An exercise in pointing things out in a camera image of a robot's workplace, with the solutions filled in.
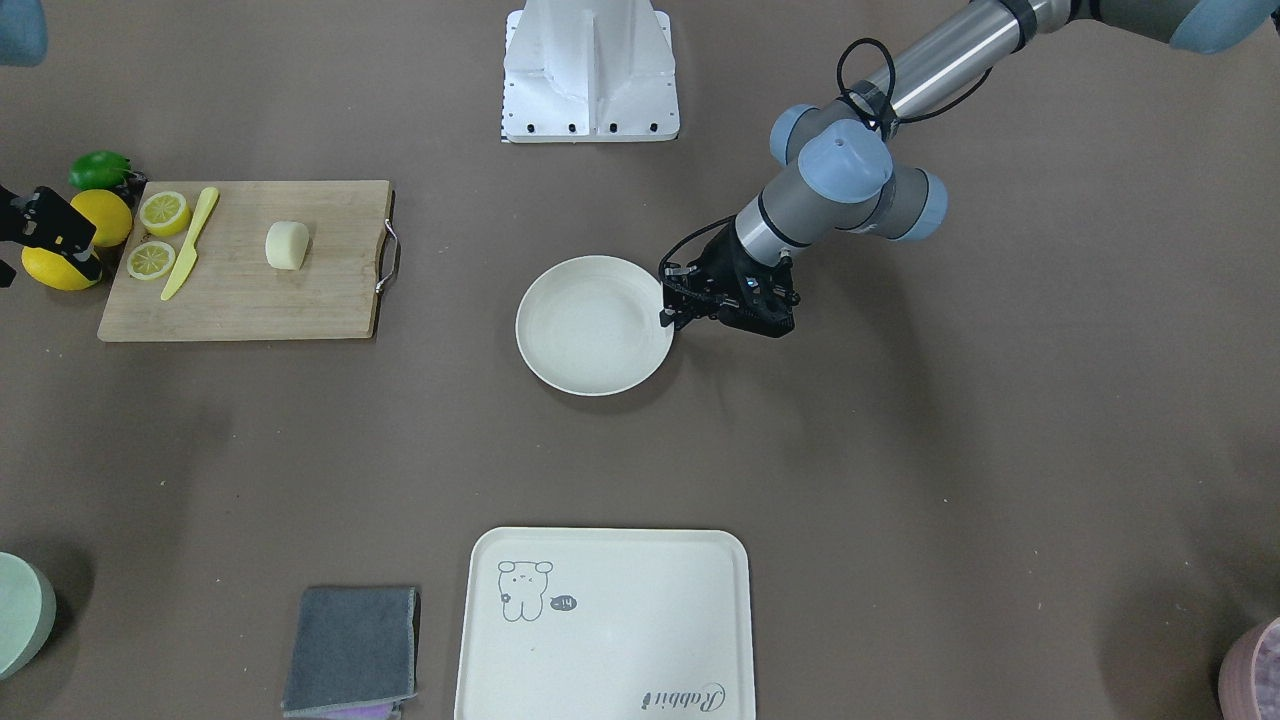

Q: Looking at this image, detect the mint green bowl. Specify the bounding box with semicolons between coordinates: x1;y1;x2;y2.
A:
1;552;58;680

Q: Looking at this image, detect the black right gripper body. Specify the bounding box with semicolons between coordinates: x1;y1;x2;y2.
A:
1;186;28;290

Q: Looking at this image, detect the beige round plate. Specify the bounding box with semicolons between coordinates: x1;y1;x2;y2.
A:
515;255;675;397

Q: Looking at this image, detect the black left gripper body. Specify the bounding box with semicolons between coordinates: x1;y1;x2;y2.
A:
660;222;800;338

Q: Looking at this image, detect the pink bowl with ice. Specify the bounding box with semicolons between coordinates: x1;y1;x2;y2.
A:
1217;618;1279;719

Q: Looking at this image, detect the lemon half slice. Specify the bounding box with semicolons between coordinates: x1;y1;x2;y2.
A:
137;191;193;238
124;240;178;281

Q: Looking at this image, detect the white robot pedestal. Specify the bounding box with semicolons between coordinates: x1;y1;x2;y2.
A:
500;1;681;143

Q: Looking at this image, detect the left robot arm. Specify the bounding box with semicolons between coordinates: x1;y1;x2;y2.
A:
658;1;1277;338

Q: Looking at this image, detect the yellow plastic knife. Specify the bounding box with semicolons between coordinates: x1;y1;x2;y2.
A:
160;186;220;301

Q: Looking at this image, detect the bamboo cutting board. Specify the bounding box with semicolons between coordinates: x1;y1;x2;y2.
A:
99;179;394;343

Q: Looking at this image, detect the whole yellow lemon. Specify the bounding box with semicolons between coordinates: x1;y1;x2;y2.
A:
20;247;102;292
70;190;133;249

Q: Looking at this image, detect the grey folded cloth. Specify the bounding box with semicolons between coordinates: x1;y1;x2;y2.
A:
282;585;419;719

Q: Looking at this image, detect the green lime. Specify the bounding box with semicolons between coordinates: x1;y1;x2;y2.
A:
68;150;133;191

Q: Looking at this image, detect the cream rabbit tray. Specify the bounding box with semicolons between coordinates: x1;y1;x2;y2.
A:
454;527;756;719

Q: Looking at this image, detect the white steamed bun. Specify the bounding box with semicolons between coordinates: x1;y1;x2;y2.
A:
264;220;310;272

